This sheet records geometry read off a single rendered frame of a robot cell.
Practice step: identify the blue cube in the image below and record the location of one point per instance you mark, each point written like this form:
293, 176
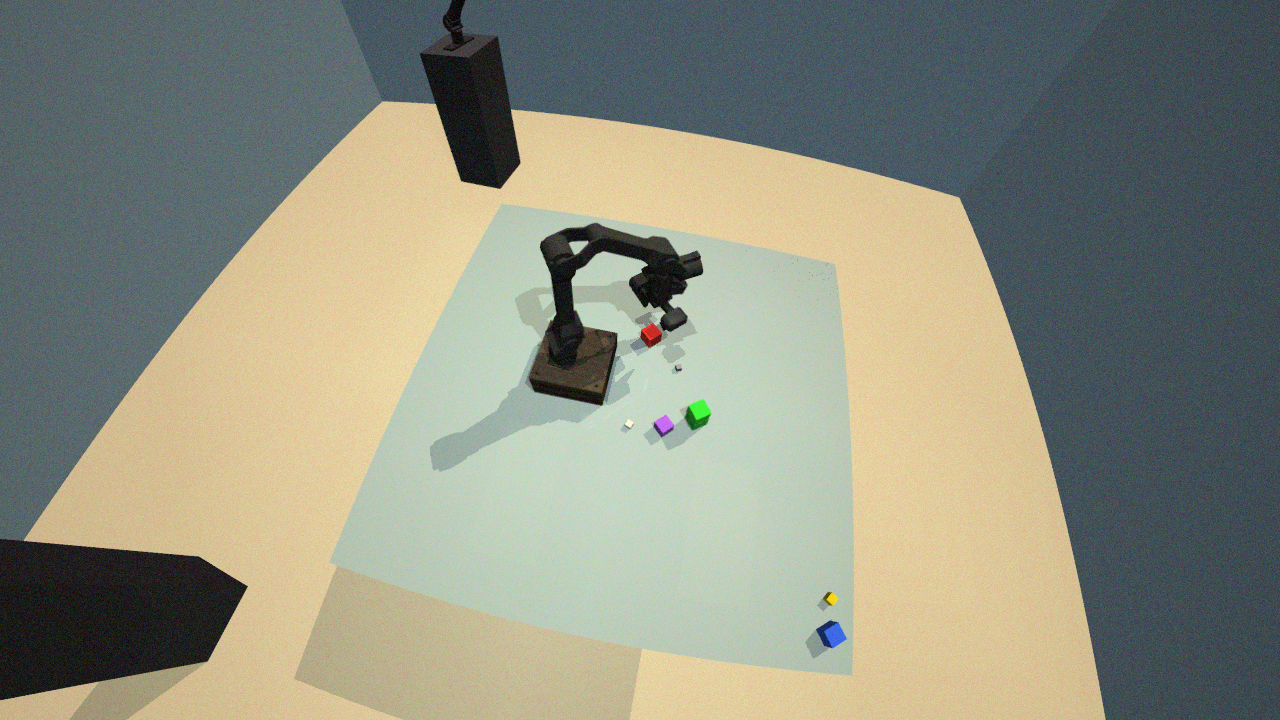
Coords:
831, 634

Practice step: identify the red block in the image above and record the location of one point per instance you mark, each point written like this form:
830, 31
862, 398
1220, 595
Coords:
651, 335

